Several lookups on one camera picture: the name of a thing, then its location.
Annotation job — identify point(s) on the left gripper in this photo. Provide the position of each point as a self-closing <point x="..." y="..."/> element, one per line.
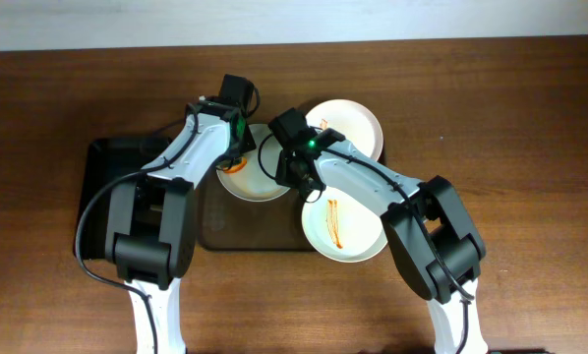
<point x="230" y="163"/>

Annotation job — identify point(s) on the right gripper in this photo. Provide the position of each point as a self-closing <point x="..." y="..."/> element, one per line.
<point x="303" y="182"/>

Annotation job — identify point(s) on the orange green sponge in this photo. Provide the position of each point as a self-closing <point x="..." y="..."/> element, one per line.
<point x="235" y="166"/>

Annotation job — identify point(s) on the white plate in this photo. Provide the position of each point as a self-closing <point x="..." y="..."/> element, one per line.
<point x="340" y="228"/>
<point x="249" y="183"/>
<point x="355" y="121"/>

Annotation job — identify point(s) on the white plate bottom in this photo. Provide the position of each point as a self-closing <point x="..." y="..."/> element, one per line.
<point x="340" y="228"/>

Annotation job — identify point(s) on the white plate top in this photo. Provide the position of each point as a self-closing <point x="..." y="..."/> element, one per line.
<point x="355" y="121"/>

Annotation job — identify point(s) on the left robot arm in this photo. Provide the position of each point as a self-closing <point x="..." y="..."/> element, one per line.
<point x="151" y="226"/>

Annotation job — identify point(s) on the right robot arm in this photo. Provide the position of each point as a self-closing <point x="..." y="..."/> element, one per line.
<point x="434" y="243"/>

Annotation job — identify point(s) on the brown translucent tray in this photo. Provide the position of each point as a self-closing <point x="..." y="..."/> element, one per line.
<point x="232" y="224"/>

